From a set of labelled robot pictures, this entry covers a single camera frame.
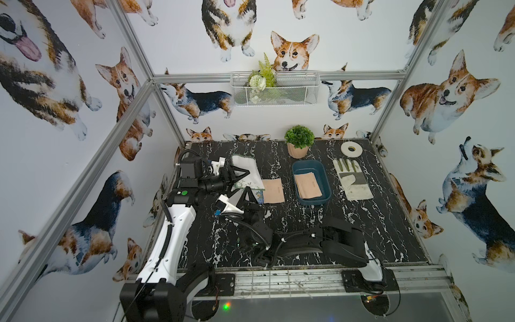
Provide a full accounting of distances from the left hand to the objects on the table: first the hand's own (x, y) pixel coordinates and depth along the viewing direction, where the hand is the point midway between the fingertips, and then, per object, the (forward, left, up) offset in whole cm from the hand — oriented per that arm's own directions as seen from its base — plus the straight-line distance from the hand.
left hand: (249, 175), depth 70 cm
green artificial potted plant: (+32, -23, -13) cm, 41 cm away
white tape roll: (+35, -54, -30) cm, 71 cm away
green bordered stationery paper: (+2, -1, -5) cm, 6 cm away
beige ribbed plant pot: (+31, -22, -25) cm, 45 cm away
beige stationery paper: (+10, -9, -30) cm, 33 cm away
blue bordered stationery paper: (+8, -2, -29) cm, 30 cm away
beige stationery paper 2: (+13, -27, -29) cm, 41 cm away
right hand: (-5, -1, -3) cm, 6 cm away
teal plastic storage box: (+13, -27, -29) cm, 41 cm away
